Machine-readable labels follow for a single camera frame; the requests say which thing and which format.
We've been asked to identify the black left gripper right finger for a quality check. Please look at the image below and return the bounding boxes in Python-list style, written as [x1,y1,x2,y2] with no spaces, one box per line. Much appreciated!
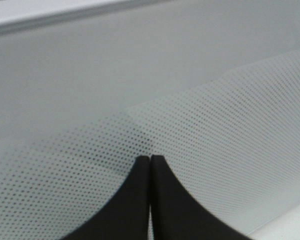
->
[150,155,243,240]

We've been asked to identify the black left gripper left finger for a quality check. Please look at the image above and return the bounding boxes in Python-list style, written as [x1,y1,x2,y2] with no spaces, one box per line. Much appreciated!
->
[64,156,150,240]

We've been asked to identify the white microwave door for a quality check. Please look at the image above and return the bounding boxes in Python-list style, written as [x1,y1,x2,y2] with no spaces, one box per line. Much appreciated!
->
[0,0,300,240]

